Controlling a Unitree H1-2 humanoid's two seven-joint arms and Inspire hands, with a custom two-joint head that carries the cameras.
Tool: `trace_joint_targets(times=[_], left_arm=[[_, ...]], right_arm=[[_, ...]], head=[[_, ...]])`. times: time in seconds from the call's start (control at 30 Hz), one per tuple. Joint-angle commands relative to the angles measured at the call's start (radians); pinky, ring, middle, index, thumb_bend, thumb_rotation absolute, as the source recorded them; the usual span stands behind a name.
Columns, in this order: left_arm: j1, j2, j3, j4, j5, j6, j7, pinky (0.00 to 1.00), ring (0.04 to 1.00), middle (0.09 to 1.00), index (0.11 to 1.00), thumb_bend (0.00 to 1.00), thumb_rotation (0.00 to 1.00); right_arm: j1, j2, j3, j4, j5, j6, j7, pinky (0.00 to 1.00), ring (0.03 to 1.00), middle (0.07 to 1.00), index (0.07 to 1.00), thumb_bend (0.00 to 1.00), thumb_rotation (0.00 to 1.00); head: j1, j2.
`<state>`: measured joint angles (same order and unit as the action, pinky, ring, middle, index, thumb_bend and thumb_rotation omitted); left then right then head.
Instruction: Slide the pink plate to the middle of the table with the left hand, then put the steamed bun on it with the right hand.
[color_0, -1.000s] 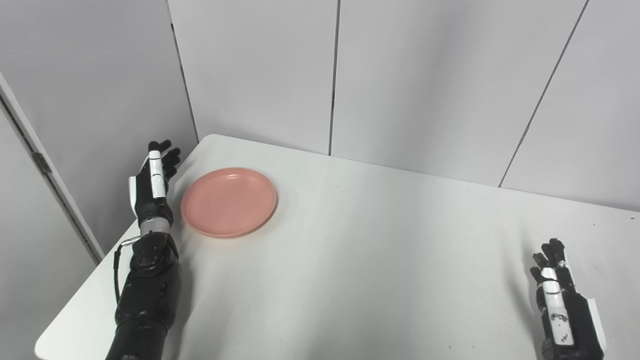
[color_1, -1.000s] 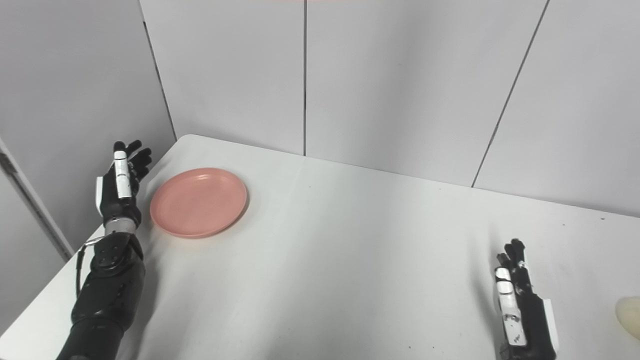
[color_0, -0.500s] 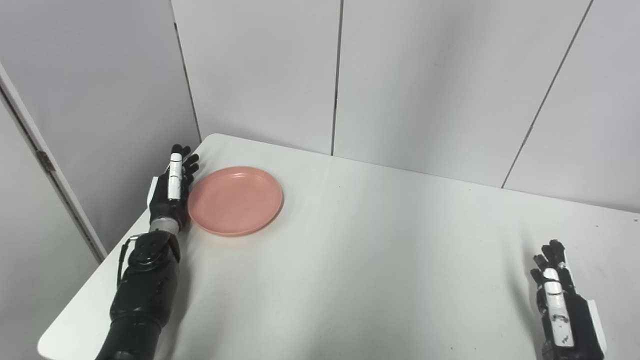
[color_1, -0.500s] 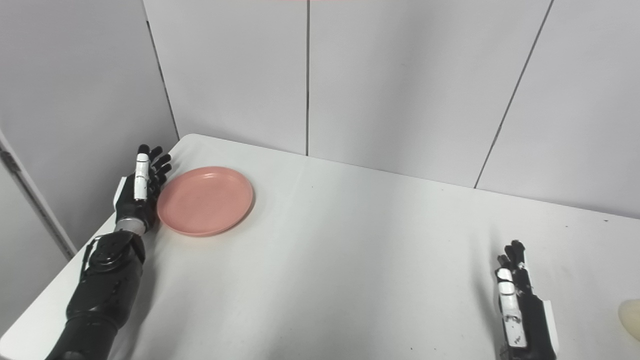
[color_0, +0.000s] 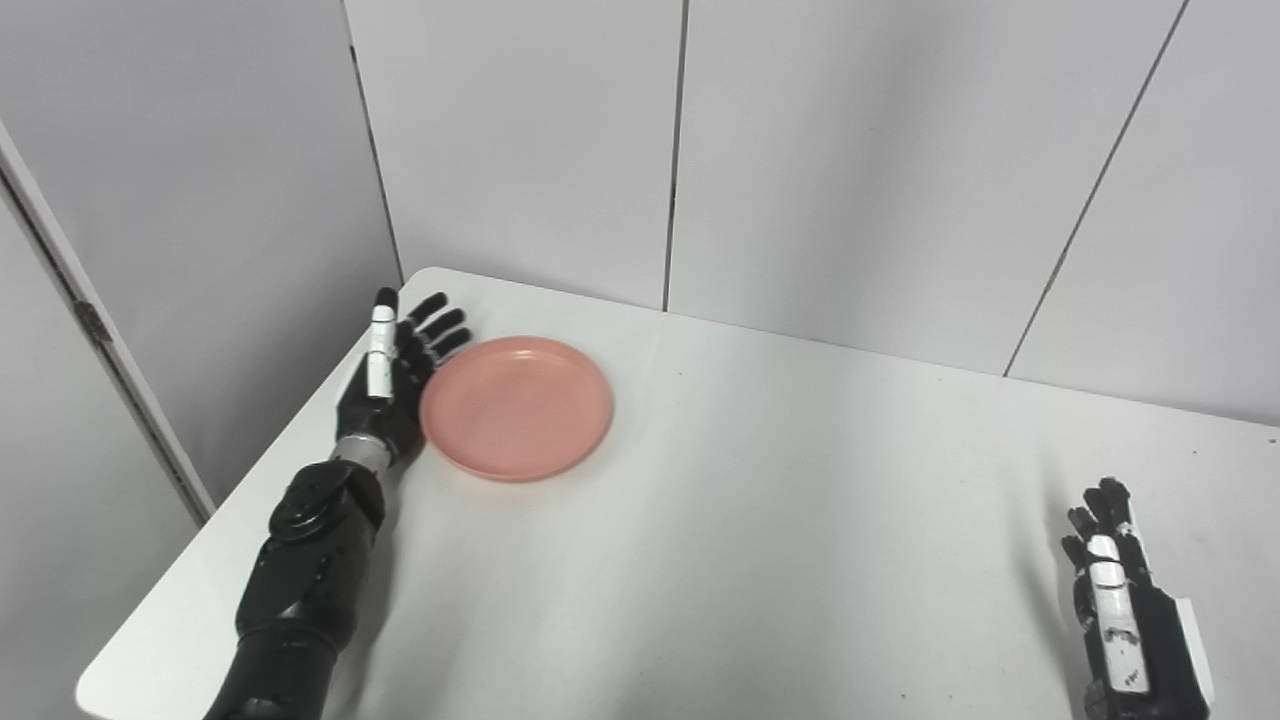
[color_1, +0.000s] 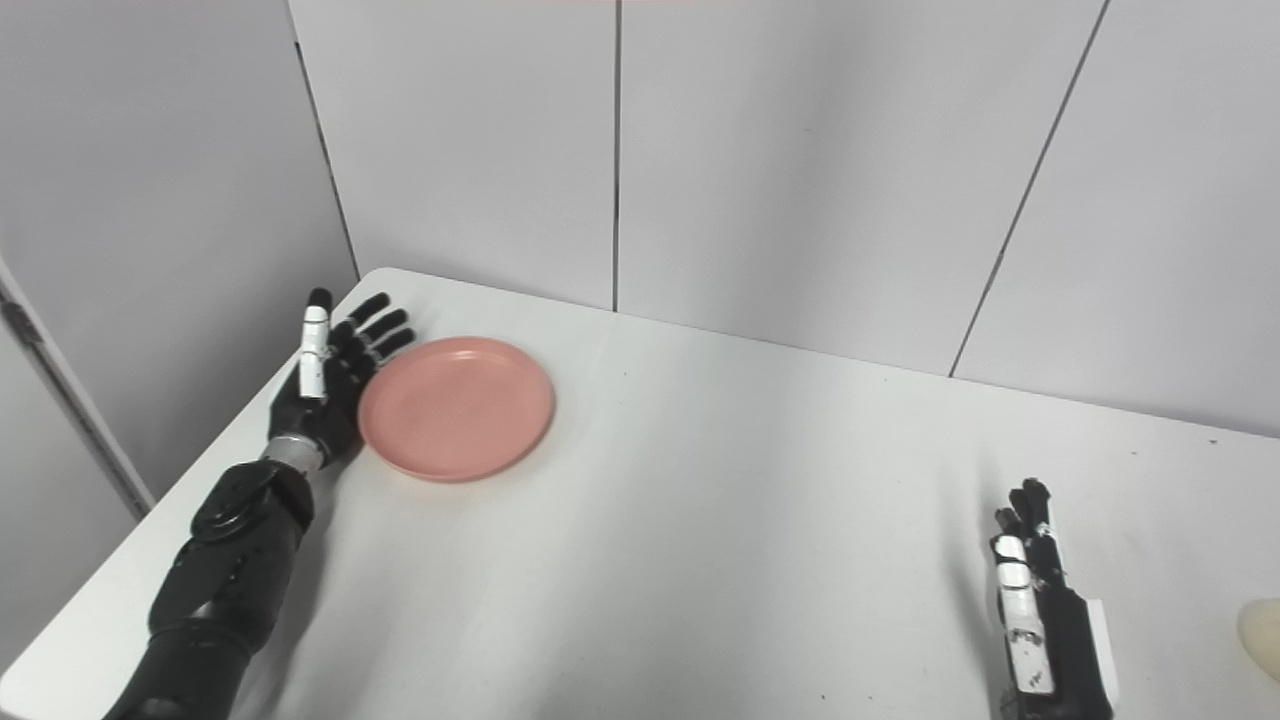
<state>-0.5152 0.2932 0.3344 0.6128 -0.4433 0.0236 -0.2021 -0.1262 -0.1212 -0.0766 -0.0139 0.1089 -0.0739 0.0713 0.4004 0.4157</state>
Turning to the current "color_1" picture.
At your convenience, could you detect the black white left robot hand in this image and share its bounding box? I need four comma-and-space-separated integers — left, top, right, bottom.
266, 288, 417, 463

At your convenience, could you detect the cream steamed bun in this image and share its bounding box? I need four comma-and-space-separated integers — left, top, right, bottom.
1237, 598, 1280, 686

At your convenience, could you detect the pink round plate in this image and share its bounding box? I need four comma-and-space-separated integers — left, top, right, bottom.
357, 336, 556, 484

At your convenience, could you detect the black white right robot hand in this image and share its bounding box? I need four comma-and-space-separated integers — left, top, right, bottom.
988, 478, 1121, 720

